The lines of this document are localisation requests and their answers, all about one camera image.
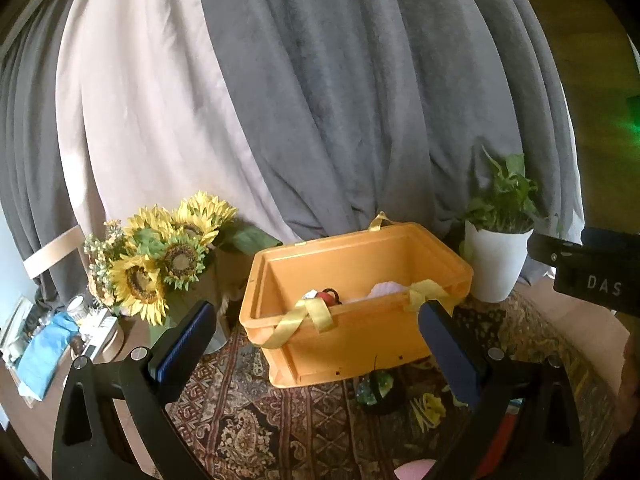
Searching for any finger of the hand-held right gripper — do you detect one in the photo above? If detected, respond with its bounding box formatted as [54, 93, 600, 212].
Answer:
[528, 232, 585, 268]

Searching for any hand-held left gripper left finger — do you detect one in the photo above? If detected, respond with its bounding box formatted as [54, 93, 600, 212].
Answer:
[52, 300, 218, 480]

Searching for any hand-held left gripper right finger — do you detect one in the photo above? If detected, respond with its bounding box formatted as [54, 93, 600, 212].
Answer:
[418, 301, 586, 480]

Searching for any yellow stringy toy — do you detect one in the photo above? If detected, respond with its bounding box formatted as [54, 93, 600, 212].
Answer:
[410, 392, 447, 432]

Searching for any yellow plastic bin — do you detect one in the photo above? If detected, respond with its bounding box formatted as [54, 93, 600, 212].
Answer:
[239, 211, 474, 389]

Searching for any pink soft item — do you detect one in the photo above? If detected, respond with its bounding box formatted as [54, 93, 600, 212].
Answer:
[394, 459, 437, 480]

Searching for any white plant pot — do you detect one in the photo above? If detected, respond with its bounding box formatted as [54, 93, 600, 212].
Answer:
[463, 220, 535, 304]

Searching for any green leafy plant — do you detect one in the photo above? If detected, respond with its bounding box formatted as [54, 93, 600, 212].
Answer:
[457, 146, 564, 241]

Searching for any white box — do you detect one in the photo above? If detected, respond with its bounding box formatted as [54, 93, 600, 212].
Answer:
[81, 309, 119, 357]

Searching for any pale pink cloth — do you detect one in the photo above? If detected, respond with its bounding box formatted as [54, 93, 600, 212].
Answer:
[345, 281, 410, 304]

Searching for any sunflower bouquet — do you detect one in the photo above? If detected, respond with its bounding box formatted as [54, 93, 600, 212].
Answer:
[82, 190, 283, 327]

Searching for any red round toy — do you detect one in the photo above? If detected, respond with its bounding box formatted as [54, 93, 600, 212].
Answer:
[302, 287, 346, 307]

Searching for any blue cloth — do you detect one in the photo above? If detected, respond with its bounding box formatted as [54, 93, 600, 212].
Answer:
[15, 311, 81, 397]

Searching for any wooden side table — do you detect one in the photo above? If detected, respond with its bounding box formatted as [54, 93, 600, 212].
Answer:
[0, 305, 153, 466]

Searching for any beige curtain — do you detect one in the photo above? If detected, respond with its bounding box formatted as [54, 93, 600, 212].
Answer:
[54, 0, 303, 248]

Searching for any grey curtain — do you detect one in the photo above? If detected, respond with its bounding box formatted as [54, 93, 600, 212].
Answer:
[0, 0, 586, 311]

